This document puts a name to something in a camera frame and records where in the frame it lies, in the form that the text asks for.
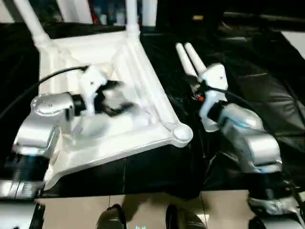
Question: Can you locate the black cabinet with gold label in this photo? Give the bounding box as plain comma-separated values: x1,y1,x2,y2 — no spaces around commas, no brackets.
157,0,305,27

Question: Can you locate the black left wrist camera cable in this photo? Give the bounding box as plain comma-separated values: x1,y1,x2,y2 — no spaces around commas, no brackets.
0,66,89,120

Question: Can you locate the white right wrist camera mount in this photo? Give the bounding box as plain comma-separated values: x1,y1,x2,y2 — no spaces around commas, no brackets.
198,62,229,133

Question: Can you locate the dark robot left foot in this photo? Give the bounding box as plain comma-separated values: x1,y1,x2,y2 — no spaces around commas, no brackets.
96,204,127,229

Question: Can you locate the black work mat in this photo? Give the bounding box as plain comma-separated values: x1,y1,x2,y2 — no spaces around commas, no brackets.
0,21,305,198

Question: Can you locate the white plastic table top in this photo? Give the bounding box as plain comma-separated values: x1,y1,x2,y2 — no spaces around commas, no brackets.
38,30,194,191

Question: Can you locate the white flat board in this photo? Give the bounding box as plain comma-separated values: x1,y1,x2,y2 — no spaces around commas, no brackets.
280,30,305,60

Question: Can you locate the white plastic table leg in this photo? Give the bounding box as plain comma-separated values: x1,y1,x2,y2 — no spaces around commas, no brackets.
184,42,208,74
124,0,141,41
13,0,52,50
175,42,199,78

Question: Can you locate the white display cabinet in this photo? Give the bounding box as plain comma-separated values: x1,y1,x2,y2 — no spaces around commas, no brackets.
0,0,158,26

